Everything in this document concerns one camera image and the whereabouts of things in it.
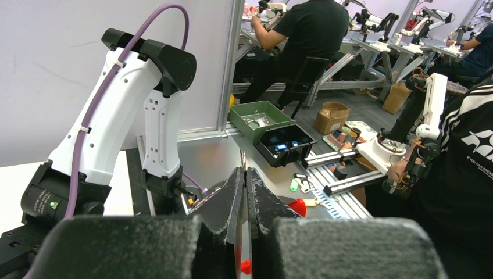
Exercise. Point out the person in black shirt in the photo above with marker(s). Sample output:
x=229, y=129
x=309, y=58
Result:
x=312, y=28

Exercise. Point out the silver key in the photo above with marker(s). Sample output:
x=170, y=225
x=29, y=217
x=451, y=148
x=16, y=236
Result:
x=243, y=160

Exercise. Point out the green key tag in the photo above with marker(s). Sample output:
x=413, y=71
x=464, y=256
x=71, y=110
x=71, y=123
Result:
x=294, y=185

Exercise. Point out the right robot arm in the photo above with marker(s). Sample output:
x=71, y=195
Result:
x=137, y=74

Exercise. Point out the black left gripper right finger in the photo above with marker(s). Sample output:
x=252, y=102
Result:
x=286, y=245

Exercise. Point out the operator in black jacket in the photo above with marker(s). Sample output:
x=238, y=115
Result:
x=453, y=204

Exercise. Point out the yellow key tag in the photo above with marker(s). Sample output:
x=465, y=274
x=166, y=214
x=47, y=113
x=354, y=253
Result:
x=310, y=202

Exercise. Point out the black plastic bin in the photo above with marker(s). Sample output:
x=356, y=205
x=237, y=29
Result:
x=283, y=145

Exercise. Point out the green plastic bin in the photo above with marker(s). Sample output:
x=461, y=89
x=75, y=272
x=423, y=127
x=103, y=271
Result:
x=253, y=119

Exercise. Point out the cardboard box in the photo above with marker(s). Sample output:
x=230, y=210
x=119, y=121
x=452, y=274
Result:
x=331, y=116

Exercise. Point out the metal key holder red handle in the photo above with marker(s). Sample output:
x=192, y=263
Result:
x=297, y=205

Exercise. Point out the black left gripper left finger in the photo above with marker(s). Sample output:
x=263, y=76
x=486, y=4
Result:
x=204, y=244

